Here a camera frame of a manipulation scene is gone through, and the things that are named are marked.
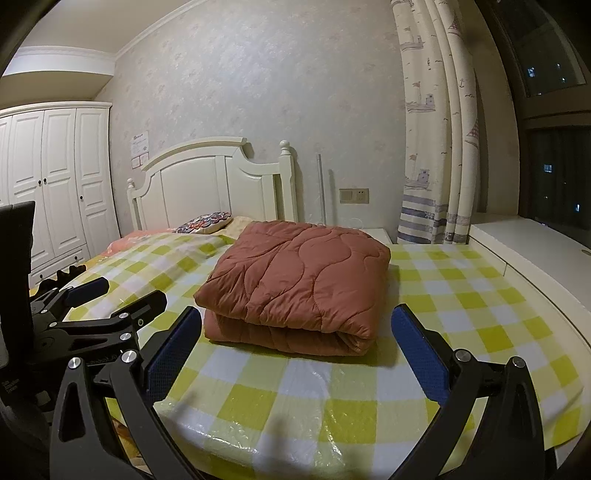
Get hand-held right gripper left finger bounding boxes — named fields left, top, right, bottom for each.
left=48, top=305, right=204, bottom=480

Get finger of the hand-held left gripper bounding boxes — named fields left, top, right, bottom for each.
left=30, top=277, right=110, bottom=320
left=46, top=290, right=168, bottom=355

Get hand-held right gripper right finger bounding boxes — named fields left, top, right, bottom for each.
left=388, top=303, right=546, bottom=480

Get rust quilted jacket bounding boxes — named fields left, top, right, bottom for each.
left=193, top=220, right=392, bottom=357

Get black cloth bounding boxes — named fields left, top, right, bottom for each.
left=54, top=263, right=87, bottom=283

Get green checkered plastic sheet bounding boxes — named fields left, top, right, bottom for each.
left=30, top=232, right=587, bottom=476

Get orange bedding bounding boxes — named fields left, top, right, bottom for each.
left=107, top=229, right=178, bottom=254

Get patterned round pillow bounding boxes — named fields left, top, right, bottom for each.
left=177, top=211, right=234, bottom=235

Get white wardrobe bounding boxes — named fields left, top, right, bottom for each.
left=0, top=102, right=120, bottom=289

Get yellow pillow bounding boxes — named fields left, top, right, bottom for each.
left=224, top=215, right=260, bottom=241

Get white nightstand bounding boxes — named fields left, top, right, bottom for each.
left=359, top=227, right=394, bottom=245

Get cream wooden headboard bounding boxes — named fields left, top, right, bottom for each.
left=127, top=137, right=298, bottom=232

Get white window sill platform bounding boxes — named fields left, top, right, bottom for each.
left=468, top=213, right=591, bottom=324

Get white pole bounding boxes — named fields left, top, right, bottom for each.
left=315, top=154, right=329, bottom=227

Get boat print curtain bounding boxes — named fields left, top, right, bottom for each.
left=390, top=0, right=482, bottom=245

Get dark window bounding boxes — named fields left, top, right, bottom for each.
left=480, top=0, right=591, bottom=259

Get wall paper notices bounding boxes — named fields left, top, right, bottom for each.
left=129, top=130, right=151, bottom=169

